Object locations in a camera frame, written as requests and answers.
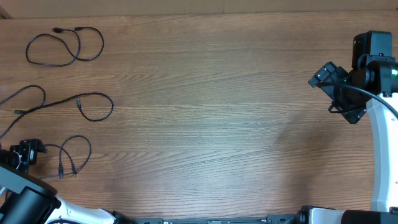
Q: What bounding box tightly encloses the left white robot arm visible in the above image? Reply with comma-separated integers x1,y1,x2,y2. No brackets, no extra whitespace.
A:
1,139,137,224

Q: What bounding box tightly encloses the black USB cable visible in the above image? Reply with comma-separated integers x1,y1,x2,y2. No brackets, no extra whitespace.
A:
25,26,105,68
0,85,114,140
39,134,93,180

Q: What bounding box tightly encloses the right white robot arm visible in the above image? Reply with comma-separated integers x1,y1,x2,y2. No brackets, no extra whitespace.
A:
292,30,397,223

